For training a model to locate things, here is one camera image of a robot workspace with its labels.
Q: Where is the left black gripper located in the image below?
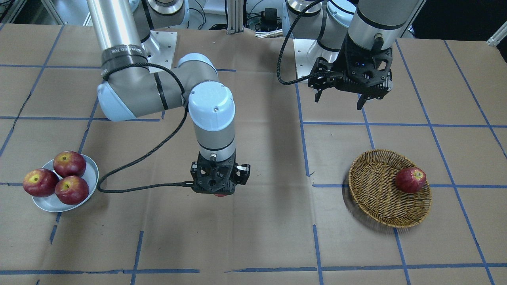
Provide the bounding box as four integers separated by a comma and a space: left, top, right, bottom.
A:
307, 34, 369, 110

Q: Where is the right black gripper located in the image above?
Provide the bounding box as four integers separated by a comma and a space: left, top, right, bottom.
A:
190, 152, 251, 194

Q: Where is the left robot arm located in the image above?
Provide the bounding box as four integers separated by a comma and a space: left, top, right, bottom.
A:
277, 0, 425, 110

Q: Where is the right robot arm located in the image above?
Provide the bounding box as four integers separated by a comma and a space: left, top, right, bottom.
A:
87, 0, 250, 196

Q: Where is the woven wicker basket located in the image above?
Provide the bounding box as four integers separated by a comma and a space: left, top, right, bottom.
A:
348, 148, 433, 228

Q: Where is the dark red apple in basket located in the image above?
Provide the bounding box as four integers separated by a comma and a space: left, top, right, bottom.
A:
395, 167, 426, 194

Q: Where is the plate apple near centre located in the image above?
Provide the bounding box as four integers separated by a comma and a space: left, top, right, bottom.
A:
55, 176, 90, 205

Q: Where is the plate apple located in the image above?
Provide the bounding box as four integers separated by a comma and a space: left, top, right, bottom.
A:
53, 151, 87, 177
22, 168, 59, 197
55, 176, 90, 205

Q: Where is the plate apple front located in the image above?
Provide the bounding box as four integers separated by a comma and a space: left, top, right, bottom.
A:
53, 151, 87, 177

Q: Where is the light blue plate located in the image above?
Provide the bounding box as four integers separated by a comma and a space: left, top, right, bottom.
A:
31, 154, 99, 213

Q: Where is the plate apple far side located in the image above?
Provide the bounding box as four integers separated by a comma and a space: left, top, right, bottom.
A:
22, 168, 59, 197

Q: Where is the black power adapter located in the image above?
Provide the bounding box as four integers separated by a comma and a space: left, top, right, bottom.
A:
261, 8, 278, 27

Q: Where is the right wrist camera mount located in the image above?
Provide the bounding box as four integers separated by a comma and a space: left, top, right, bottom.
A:
190, 154, 238, 195

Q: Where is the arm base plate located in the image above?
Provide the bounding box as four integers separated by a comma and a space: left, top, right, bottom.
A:
293, 38, 341, 79
141, 31, 178, 69

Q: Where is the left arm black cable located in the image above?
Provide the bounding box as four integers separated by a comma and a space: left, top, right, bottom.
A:
276, 0, 345, 86

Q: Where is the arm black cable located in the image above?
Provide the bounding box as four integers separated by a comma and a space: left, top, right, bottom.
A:
97, 63, 198, 194
276, 0, 345, 86

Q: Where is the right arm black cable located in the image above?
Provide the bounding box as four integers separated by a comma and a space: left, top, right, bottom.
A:
97, 63, 198, 194

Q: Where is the aluminium frame post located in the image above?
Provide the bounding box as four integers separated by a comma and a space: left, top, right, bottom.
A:
224, 0, 246, 35

